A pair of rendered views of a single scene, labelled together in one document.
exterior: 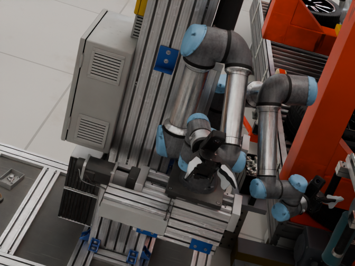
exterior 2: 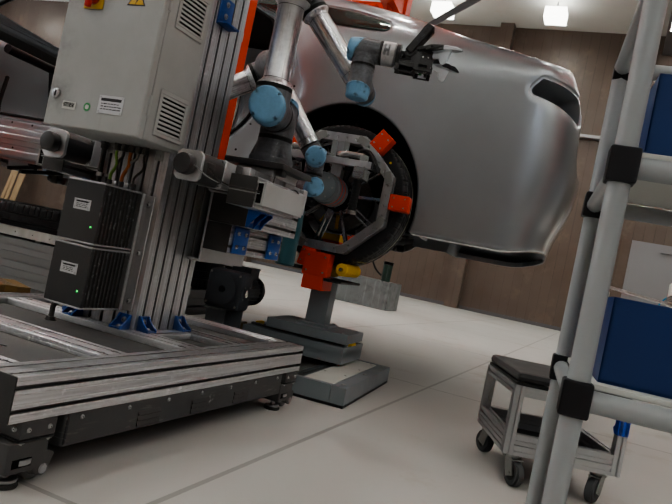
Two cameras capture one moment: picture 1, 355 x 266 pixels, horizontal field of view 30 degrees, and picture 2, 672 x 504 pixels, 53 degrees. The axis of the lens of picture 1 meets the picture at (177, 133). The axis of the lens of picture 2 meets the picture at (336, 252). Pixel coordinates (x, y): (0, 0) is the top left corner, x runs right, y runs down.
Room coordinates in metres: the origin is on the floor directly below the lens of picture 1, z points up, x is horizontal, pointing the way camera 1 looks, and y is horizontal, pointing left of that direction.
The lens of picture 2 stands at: (1.05, 1.87, 0.56)
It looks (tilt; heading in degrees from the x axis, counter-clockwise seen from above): 0 degrees down; 292
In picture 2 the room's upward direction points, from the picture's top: 12 degrees clockwise
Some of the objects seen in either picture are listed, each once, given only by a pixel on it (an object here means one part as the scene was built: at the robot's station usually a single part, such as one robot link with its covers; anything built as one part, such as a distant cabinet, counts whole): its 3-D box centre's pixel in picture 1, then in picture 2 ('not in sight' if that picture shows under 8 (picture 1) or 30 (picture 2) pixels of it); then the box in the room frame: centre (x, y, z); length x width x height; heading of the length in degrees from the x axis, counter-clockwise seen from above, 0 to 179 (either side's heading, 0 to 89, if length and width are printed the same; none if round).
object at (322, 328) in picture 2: not in sight; (320, 305); (2.27, -1.12, 0.32); 0.40 x 0.30 x 0.28; 5
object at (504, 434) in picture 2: not in sight; (547, 424); (1.13, -0.44, 0.17); 0.43 x 0.36 x 0.34; 110
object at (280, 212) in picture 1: (286, 209); (310, 186); (2.17, -0.50, 0.81); 0.11 x 0.08 x 0.09; 140
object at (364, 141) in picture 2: not in sight; (333, 192); (2.26, -0.95, 0.85); 0.54 x 0.07 x 0.54; 5
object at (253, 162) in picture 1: (253, 173); not in sight; (2.82, -0.42, 0.51); 0.20 x 0.14 x 0.13; 12
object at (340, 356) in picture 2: not in sight; (303, 341); (2.32, -1.11, 0.13); 0.50 x 0.36 x 0.10; 5
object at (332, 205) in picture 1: (333, 202); not in sight; (2.32, -0.71, 0.80); 0.09 x 0.03 x 0.06; 104
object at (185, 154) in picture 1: (196, 155); (360, 83); (1.87, -0.08, 1.11); 0.11 x 0.08 x 0.11; 104
